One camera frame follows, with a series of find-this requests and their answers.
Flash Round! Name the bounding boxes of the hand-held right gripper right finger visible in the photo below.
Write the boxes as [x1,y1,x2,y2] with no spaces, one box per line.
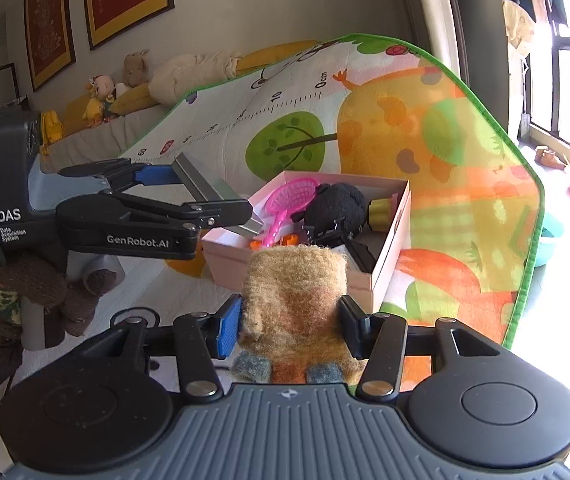
[339,295,506,403]

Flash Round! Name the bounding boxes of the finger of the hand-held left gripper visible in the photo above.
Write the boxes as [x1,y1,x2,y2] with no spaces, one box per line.
[58,157,184,193]
[57,189,254,236]

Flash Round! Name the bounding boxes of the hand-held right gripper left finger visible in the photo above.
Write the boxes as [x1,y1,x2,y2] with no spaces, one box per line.
[69,294,244,403]

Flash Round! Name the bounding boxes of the grey metal tin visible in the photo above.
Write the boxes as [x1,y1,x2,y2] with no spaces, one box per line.
[171,154,262,237]

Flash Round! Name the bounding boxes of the pink cardboard box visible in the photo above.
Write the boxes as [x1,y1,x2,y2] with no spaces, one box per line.
[201,170,412,313]

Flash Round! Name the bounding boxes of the black strap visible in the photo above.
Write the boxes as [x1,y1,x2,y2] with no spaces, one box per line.
[347,241,380,274]

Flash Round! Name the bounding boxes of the orange plastic toy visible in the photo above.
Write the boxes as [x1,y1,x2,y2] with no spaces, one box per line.
[251,233,300,250]

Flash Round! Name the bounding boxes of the yellow green toy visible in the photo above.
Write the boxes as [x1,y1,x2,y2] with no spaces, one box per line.
[367,195,399,234]

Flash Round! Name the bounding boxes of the black plush toy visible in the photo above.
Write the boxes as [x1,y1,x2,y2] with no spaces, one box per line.
[304,182,369,241]

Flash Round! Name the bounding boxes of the pink toy net racket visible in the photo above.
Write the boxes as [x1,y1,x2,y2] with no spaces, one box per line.
[252,177,319,249]

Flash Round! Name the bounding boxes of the person's left hand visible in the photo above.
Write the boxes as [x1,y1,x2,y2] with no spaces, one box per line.
[0,251,118,339]

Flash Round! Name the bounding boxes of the grey sofa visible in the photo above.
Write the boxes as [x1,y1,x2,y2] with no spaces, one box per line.
[39,42,316,172]

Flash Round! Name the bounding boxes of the yellow cushion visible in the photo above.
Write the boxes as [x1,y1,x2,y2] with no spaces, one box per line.
[109,82,160,116]

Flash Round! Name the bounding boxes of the brown plush animal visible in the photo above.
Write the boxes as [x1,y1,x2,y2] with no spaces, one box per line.
[123,50,151,89]

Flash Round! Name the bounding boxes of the colourful cartoon play mat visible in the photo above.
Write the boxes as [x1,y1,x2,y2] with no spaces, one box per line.
[10,34,545,391]

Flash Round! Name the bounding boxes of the blue plastic basin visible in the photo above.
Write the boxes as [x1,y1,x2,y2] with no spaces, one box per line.
[535,211,565,267]

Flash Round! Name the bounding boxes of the brown shoes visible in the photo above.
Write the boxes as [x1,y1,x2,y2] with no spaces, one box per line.
[534,145,566,169]

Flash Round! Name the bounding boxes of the cream hanging garment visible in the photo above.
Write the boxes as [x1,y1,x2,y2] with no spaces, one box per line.
[502,0,536,52]

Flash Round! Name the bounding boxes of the red yellow framed wall picture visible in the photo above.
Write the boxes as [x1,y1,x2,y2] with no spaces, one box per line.
[82,0,175,51]
[23,0,77,92]

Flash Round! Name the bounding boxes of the black window frame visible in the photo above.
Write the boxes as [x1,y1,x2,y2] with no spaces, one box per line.
[518,35,570,158]

